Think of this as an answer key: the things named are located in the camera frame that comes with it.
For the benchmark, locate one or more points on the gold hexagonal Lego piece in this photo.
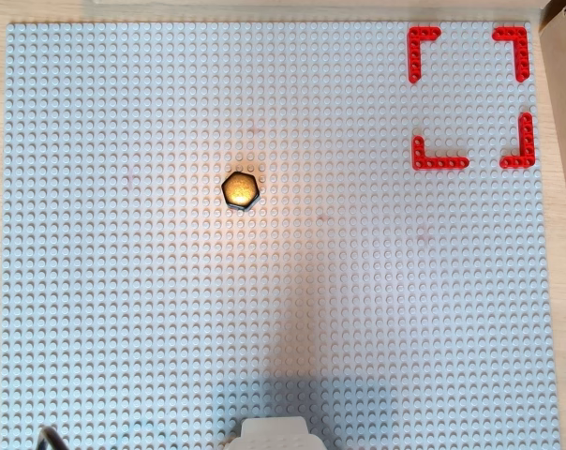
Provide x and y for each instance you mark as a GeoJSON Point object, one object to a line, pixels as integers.
{"type": "Point", "coordinates": [240, 188]}

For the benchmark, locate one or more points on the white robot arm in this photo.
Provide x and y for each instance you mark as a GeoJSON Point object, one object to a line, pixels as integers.
{"type": "Point", "coordinates": [276, 436]}

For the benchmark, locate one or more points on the red L-shaped Lego beam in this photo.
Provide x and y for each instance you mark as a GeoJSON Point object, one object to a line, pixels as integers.
{"type": "Point", "coordinates": [522, 51]}
{"type": "Point", "coordinates": [433, 162]}
{"type": "Point", "coordinates": [525, 145]}
{"type": "Point", "coordinates": [415, 51]}

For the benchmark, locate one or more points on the grey Lego baseplate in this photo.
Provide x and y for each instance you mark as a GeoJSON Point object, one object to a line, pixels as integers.
{"type": "Point", "coordinates": [123, 281]}

